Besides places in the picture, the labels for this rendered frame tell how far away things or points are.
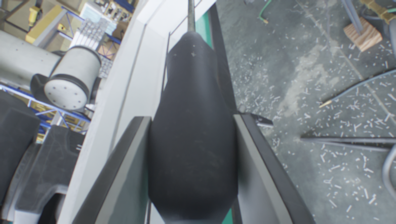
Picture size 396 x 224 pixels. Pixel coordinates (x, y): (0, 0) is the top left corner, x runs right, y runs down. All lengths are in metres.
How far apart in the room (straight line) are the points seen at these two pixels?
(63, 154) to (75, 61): 0.20
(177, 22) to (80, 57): 0.22
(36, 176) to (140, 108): 0.17
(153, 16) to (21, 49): 0.27
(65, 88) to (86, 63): 0.07
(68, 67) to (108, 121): 0.25
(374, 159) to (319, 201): 0.28
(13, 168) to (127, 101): 0.18
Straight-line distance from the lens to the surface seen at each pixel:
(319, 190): 1.04
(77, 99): 0.44
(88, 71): 0.46
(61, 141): 0.35
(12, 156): 0.35
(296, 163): 1.10
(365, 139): 0.91
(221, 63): 0.25
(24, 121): 0.36
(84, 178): 0.19
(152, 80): 0.28
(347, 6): 1.15
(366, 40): 1.23
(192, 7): 0.18
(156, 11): 0.36
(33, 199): 0.32
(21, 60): 0.49
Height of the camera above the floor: 0.97
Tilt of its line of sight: 32 degrees down
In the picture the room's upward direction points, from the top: 61 degrees counter-clockwise
